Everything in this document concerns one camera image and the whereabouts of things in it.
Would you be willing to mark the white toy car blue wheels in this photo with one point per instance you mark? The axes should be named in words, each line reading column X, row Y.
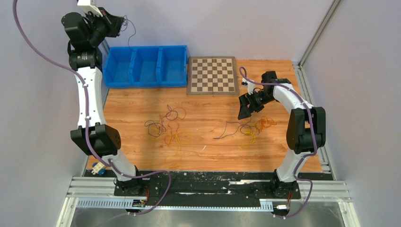
column 98, row 169

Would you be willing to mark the wooden chessboard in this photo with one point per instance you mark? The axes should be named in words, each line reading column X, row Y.
column 212, row 75

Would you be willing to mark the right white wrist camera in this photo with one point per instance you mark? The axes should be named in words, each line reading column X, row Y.
column 249, row 85

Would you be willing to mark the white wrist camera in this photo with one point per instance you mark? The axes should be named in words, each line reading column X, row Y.
column 90, row 8
column 249, row 85

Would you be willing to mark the blue three-compartment bin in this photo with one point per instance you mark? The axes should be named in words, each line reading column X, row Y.
column 146, row 66

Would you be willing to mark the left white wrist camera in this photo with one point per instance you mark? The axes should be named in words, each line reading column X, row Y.
column 90, row 8

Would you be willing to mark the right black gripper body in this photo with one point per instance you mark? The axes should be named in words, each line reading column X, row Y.
column 257, row 100

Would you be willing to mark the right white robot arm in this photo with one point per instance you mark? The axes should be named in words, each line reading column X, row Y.
column 306, row 131

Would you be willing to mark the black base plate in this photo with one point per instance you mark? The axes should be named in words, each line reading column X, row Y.
column 204, row 188

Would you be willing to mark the aluminium frame rail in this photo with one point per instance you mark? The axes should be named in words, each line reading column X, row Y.
column 314, row 192

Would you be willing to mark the white slotted cable duct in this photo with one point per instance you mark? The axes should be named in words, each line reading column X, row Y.
column 132, row 204

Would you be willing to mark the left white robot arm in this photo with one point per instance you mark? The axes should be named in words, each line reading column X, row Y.
column 93, row 136

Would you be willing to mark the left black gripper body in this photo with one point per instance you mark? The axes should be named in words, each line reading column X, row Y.
column 103, row 28

